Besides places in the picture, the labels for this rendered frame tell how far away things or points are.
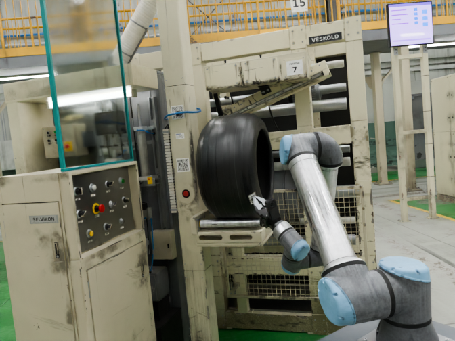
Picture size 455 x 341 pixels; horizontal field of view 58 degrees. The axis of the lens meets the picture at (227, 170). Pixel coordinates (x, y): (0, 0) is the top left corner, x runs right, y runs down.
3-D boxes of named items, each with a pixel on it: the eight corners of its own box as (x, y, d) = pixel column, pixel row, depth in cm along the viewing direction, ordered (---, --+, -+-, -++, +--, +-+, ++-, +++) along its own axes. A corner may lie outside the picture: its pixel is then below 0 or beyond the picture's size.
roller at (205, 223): (198, 229, 220) (197, 220, 220) (201, 226, 225) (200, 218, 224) (261, 227, 210) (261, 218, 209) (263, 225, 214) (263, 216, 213)
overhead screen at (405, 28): (390, 47, 536) (387, 3, 532) (388, 47, 541) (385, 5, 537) (434, 43, 540) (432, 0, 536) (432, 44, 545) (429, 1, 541)
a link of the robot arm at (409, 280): (443, 319, 127) (441, 265, 125) (392, 329, 125) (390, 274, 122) (412, 298, 142) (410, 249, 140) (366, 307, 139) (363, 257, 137)
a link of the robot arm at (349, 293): (397, 310, 120) (316, 122, 163) (341, 320, 117) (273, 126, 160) (378, 325, 133) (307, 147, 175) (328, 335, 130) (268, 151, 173)
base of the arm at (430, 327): (452, 343, 131) (451, 314, 130) (414, 366, 122) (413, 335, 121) (401, 320, 148) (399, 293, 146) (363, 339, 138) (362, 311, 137)
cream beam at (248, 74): (205, 91, 246) (202, 65, 245) (219, 94, 270) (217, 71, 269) (308, 77, 227) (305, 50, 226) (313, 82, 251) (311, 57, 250)
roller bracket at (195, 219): (191, 235, 218) (189, 217, 217) (217, 219, 256) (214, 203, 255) (197, 235, 217) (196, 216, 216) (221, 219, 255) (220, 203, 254)
